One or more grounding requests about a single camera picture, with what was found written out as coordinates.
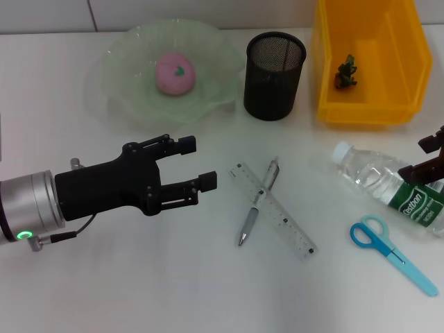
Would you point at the green glass fruit plate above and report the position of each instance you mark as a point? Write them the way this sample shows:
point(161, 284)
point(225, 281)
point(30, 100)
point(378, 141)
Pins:
point(121, 69)

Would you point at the clear water bottle green label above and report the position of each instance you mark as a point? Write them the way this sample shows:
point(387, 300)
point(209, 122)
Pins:
point(367, 170)

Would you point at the yellow plastic storage bin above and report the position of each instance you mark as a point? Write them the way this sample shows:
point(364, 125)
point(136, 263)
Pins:
point(402, 52)

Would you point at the clear plastic ruler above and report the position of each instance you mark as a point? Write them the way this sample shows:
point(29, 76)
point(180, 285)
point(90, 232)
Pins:
point(289, 230)

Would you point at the black mesh pen holder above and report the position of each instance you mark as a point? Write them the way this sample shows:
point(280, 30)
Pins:
point(270, 93)

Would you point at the blue plastic scissors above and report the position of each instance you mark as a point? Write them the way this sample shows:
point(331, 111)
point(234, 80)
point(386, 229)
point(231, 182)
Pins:
point(385, 248)

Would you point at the silver grey pen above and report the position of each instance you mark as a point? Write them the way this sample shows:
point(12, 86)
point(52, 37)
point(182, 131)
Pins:
point(250, 218)

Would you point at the pink peach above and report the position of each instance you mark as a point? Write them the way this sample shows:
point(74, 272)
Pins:
point(173, 79)

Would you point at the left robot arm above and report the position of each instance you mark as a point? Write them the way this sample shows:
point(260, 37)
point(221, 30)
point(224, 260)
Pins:
point(21, 204)

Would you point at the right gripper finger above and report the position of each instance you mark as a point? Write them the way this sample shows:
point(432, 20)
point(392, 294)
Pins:
point(431, 142)
point(423, 170)

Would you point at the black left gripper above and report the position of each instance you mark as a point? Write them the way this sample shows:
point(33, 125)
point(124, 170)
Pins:
point(104, 184)

